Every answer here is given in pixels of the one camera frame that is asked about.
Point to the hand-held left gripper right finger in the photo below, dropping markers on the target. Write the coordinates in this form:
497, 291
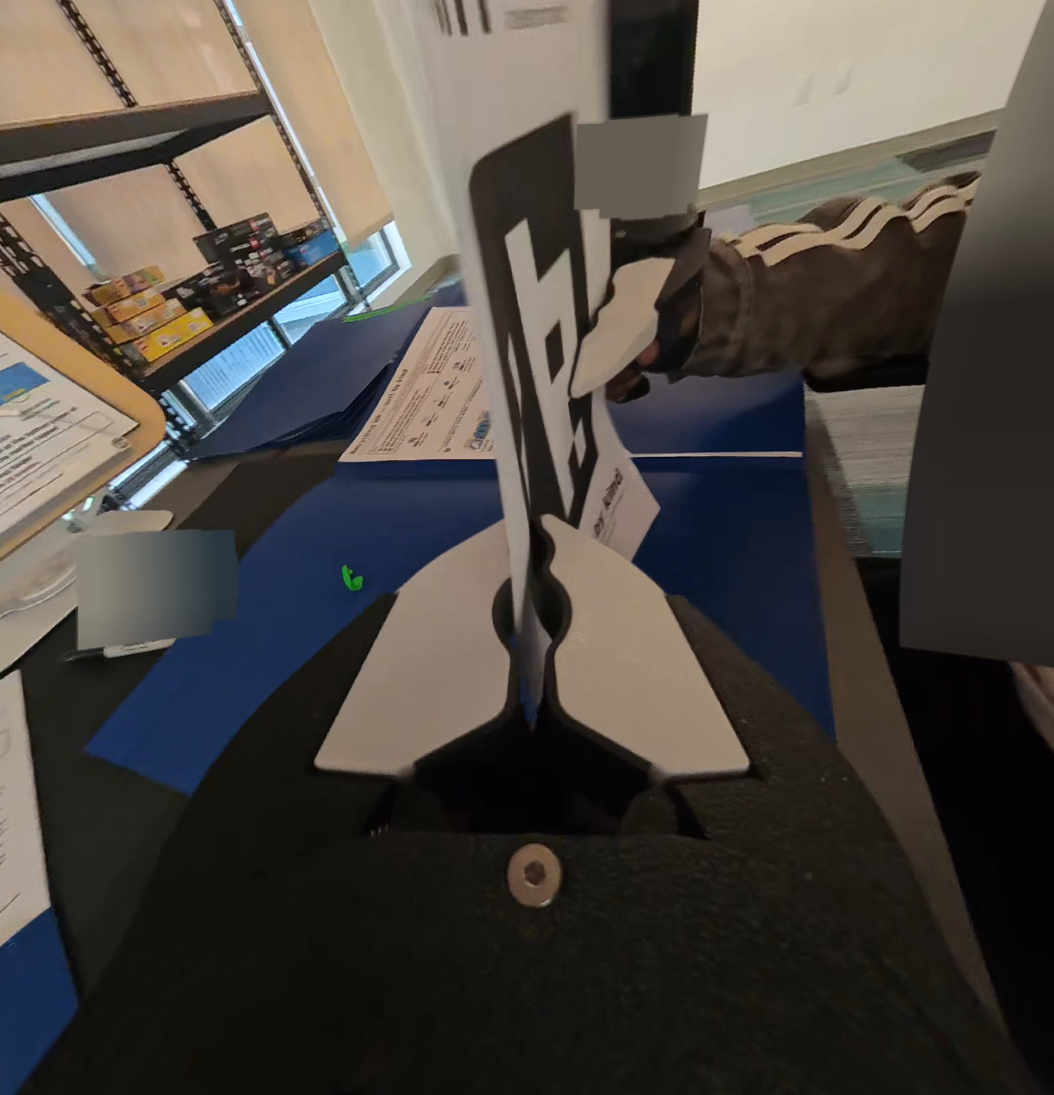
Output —
642, 676

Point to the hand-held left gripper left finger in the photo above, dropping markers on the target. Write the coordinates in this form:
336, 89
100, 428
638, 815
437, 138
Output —
424, 676

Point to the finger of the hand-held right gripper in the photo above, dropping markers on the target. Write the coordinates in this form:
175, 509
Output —
617, 334

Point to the white sheet with black marker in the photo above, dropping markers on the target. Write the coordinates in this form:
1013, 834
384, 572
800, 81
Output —
535, 342

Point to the blue folder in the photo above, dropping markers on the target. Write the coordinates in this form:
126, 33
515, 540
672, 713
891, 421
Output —
390, 530
22, 1009

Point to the person's right hand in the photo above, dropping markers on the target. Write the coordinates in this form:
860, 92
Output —
685, 299

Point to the small green clip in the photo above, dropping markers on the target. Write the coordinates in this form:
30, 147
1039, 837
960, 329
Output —
352, 580

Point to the printed instruction sheet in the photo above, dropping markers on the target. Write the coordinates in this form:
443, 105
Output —
424, 385

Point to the green plastic strip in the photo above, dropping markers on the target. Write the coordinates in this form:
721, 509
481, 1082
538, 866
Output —
381, 308

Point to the black marker pen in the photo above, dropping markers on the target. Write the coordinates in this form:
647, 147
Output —
129, 650

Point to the stack of blue folders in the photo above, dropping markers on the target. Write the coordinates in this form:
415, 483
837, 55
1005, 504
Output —
304, 385

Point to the blue product box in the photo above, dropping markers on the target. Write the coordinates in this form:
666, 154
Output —
311, 246

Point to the beige window blind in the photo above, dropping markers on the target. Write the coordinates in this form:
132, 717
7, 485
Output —
56, 60
322, 120

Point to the wooden clipboard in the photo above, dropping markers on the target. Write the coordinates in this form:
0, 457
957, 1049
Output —
146, 428

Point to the black product box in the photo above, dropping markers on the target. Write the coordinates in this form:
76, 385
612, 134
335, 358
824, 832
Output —
236, 244

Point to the white plastic sleeve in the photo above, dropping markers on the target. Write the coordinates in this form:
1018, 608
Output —
26, 599

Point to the yellow product box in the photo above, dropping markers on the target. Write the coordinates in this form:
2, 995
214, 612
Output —
146, 315
168, 335
125, 287

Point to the white printed document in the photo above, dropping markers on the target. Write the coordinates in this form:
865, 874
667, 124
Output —
5, 813

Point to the printed sheet with blue picture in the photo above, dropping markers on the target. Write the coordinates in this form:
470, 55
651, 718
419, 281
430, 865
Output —
31, 428

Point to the black metal shelf rack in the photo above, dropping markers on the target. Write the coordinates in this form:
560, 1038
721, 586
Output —
125, 145

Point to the black post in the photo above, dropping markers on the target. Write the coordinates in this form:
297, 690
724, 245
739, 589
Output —
651, 56

